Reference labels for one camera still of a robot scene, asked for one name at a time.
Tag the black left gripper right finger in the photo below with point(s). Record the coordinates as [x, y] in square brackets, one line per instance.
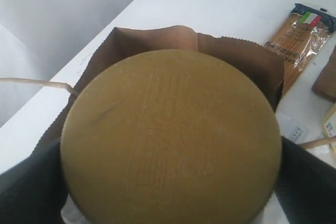
[306, 186]

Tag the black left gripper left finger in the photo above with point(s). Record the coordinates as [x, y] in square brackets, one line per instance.
[34, 191]

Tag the yellow grain bottle white cap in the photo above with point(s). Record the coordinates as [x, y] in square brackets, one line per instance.
[328, 128]

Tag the brown paper bag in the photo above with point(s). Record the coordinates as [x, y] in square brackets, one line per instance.
[264, 68]

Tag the nut jar with gold lid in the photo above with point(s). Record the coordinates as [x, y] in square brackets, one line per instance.
[171, 136]

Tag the small white blue carton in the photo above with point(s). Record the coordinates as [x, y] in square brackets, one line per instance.
[292, 129]

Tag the brown kraft pouch orange label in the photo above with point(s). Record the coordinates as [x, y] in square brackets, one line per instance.
[324, 86]

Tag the spaghetti pasta packet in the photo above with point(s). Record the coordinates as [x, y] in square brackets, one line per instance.
[299, 38]

